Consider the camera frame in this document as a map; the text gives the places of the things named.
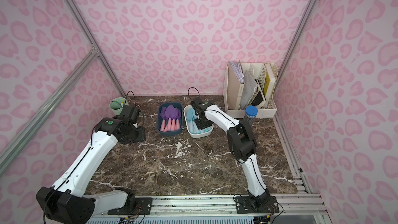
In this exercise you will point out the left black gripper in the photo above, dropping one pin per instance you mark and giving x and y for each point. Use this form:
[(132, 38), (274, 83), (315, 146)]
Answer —
[(136, 134)]

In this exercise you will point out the blue lid pencil tube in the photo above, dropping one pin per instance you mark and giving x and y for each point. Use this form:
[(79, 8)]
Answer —
[(250, 114)]

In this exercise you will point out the dark teal storage box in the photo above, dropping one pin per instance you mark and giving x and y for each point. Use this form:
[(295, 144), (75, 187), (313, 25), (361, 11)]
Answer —
[(159, 120)]

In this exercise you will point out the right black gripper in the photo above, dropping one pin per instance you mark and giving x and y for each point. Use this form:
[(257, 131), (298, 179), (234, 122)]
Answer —
[(202, 123)]

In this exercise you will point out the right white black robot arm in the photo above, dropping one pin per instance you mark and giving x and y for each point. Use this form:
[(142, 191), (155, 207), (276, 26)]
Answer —
[(242, 145)]

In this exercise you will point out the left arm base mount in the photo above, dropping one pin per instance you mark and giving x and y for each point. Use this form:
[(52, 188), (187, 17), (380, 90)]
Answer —
[(133, 205)]

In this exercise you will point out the purple pointed shovel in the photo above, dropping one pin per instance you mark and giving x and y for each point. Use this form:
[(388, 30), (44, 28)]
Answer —
[(170, 114), (178, 113)]

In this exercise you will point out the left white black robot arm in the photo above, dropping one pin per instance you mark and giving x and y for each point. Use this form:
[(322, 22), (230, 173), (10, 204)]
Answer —
[(66, 201)]

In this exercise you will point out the aluminium front rail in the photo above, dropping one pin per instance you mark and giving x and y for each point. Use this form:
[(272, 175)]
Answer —
[(223, 209)]

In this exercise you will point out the purple square shovel pink handle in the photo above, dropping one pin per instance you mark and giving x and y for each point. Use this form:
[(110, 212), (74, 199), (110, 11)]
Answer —
[(163, 123)]

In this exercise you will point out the green pen holder cup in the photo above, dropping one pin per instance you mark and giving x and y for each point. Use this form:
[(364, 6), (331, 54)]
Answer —
[(116, 105)]

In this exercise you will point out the white desk file organizer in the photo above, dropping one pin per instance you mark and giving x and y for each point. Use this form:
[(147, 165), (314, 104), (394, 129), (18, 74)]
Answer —
[(250, 84)]

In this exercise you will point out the blue pointed shovel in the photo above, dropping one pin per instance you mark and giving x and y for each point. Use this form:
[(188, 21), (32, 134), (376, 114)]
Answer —
[(189, 119)]

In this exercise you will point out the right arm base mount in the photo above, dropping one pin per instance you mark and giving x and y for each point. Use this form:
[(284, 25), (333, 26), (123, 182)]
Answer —
[(264, 204)]

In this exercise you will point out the white storage box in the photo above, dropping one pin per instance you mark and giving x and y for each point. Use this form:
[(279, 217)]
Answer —
[(203, 133)]

